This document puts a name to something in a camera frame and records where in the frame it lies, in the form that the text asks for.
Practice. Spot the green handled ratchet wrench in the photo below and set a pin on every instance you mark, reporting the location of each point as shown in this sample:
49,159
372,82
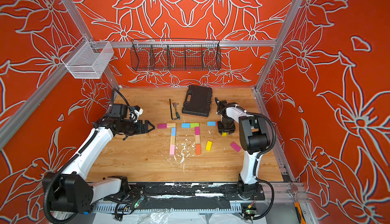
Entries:
176,110

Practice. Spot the green block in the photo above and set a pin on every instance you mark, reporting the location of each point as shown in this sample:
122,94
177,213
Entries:
194,124

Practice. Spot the natural wood block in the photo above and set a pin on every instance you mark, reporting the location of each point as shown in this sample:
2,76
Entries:
171,125
172,140
197,139

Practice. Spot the black plastic tool case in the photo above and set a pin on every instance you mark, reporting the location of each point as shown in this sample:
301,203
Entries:
197,101

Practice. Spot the white wire basket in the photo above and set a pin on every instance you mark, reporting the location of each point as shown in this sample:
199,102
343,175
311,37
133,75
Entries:
86,62

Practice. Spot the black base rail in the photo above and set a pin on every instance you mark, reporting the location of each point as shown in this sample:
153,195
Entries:
224,190

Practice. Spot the pink block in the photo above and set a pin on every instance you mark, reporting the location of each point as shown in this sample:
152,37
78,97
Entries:
172,150

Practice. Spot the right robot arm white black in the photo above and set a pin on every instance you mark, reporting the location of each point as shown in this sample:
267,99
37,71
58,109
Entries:
257,137

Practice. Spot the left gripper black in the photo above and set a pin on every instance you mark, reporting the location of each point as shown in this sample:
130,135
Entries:
139,129

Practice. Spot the black hex key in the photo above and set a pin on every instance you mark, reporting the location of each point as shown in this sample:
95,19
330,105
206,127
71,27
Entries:
172,115

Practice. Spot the orange block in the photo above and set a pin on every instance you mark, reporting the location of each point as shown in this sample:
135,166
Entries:
198,149

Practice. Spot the light blue block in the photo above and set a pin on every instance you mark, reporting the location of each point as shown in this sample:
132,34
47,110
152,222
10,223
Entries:
211,123
185,125

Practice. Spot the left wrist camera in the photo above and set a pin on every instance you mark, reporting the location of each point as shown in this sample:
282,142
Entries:
134,113

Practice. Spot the black wire basket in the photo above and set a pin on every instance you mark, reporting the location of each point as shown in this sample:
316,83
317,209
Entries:
176,55

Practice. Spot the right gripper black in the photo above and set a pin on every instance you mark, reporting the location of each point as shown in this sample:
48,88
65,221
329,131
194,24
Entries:
221,128

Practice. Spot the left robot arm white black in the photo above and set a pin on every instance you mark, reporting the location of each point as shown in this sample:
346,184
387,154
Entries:
67,193

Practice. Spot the orange handled tool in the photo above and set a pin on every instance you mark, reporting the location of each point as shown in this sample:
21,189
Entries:
299,213

